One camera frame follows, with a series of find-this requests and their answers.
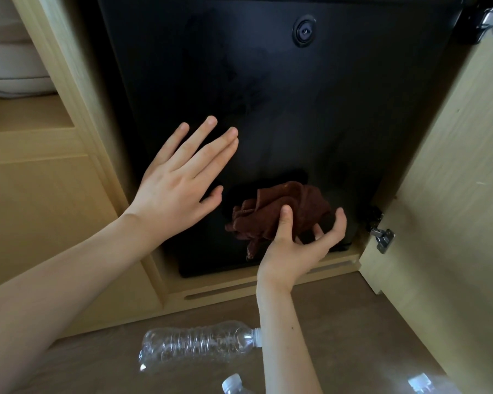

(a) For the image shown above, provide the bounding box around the person's right hand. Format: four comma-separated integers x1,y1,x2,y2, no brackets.
257,204,348,291

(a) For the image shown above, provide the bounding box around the person's left hand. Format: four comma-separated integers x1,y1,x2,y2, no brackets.
123,116,240,243

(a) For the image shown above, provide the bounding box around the brown cloth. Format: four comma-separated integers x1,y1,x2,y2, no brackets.
225,181,333,261

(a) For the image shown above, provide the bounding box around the person's left forearm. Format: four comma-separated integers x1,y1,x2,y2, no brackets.
0,211,167,394

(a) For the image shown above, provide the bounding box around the person's right forearm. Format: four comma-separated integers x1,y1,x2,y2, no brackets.
256,275,325,394

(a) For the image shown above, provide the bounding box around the black mini fridge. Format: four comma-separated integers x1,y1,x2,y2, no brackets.
95,0,473,279

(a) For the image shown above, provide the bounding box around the light wooden cabinet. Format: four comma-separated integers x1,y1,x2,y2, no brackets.
0,0,395,338

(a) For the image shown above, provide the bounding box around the clear empty plastic bottle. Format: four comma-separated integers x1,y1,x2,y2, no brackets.
138,321,263,372

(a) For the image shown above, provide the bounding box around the round black fridge lock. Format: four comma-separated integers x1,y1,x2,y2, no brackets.
293,16,318,47

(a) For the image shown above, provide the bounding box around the white ceramic plate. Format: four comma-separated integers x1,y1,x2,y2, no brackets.
0,76,57,98

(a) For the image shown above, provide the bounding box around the clear plastic bottle white cap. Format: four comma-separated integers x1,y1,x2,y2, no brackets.
222,373,256,394
407,372,466,394

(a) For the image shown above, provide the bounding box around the light wooden cabinet door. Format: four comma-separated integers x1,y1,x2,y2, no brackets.
359,0,493,394

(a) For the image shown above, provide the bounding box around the white ceramic container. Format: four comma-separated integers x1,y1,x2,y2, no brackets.
0,0,31,42

